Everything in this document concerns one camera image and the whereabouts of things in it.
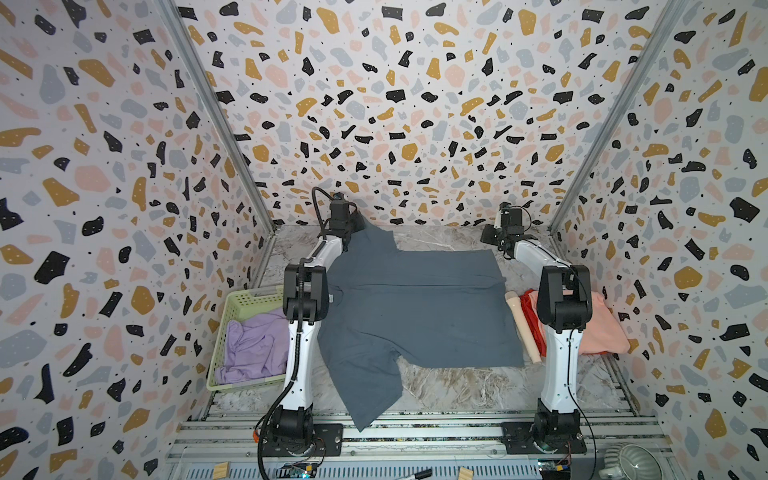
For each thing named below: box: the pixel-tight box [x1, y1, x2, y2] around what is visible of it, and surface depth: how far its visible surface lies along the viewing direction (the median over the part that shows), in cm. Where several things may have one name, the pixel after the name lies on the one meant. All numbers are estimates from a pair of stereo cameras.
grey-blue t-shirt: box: [317, 220, 525, 432], surface depth 93 cm
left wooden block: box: [213, 461, 231, 480], surface depth 70 cm
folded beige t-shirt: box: [504, 291, 542, 364], surface depth 96 cm
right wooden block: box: [458, 467, 473, 480], surface depth 70 cm
